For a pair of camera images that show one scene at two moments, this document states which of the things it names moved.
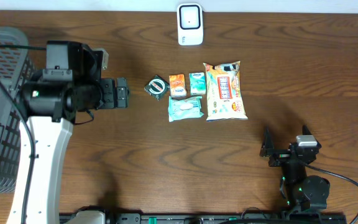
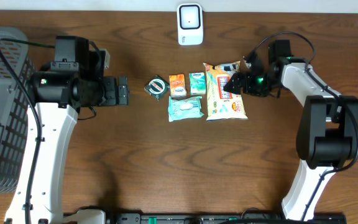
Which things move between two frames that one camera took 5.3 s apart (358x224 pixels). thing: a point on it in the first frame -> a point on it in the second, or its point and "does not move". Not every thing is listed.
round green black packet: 157,87 does not move
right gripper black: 279,157 -> 235,77
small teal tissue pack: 197,83 does not move
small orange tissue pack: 178,85 does not move
